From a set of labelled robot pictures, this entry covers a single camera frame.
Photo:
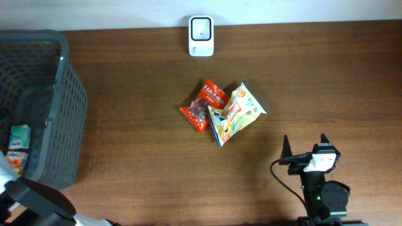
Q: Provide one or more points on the green tissue pack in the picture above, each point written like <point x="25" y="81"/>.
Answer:
<point x="19" y="137"/>

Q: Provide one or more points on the white barcode scanner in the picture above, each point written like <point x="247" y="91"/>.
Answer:
<point x="201" y="36"/>

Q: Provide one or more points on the red Hacks candy bag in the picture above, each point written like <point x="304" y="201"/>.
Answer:
<point x="209" y="95"/>

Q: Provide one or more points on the grey plastic basket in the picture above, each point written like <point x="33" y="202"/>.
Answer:
<point x="41" y="89"/>

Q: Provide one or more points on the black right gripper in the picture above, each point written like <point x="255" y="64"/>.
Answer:
<point x="298" y="163"/>

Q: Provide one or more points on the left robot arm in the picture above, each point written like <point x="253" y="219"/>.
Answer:
<point x="27" y="202"/>

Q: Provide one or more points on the yellow snack bag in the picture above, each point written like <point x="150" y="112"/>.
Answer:
<point x="242" y="109"/>

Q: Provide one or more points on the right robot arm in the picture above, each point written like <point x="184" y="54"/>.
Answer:
<point x="325" y="201"/>

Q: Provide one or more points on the orange tissue pack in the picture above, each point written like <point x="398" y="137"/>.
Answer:
<point x="17" y="160"/>

